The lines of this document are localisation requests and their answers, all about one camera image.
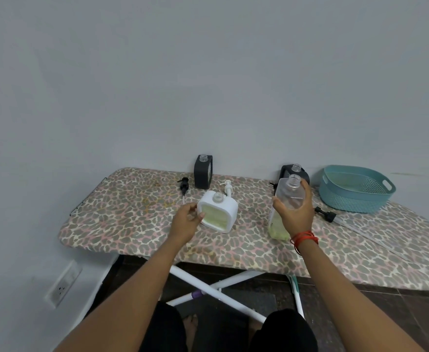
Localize white ironing board legs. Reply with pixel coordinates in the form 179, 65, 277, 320
165, 265, 306, 324

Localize person's left hand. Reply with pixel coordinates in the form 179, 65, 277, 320
167, 202, 206, 247

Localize person's foot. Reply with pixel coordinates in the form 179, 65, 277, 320
182, 314, 201, 352

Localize person's right forearm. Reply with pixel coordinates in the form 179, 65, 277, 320
296, 239, 427, 352

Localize clear plastic bottle yellow liquid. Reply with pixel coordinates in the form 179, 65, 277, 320
268, 174, 307, 241

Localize white wall outlet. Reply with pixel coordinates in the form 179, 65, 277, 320
45, 260, 83, 308

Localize dark grey floor mat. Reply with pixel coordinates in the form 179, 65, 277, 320
179, 289, 278, 328

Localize black pump head long tube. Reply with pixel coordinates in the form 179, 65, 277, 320
314, 207, 408, 261

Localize black square dispenser bottle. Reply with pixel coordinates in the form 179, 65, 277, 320
279, 164, 310, 186
194, 154, 214, 190

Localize white square dispenser bottle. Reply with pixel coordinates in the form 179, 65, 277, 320
197, 190, 239, 233

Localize person's right hand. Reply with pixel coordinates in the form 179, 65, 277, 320
272, 178, 315, 239

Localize black shorts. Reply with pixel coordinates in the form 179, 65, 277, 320
139, 301, 318, 352

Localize leopard print ironing board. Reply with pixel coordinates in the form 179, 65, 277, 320
58, 167, 429, 292

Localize teal plastic basket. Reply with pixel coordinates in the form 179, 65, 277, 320
318, 165, 397, 214

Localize red thread bracelet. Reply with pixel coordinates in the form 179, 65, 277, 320
290, 231, 320, 255

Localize black pump head short tube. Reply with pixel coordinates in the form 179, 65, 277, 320
177, 177, 190, 206

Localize person's left forearm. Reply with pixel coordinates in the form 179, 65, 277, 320
53, 236, 197, 352

